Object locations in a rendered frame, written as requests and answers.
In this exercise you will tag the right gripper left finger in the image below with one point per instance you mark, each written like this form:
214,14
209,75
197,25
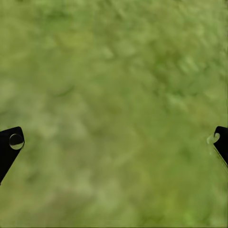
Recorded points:
11,143

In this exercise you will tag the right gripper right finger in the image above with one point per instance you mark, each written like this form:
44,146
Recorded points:
220,140

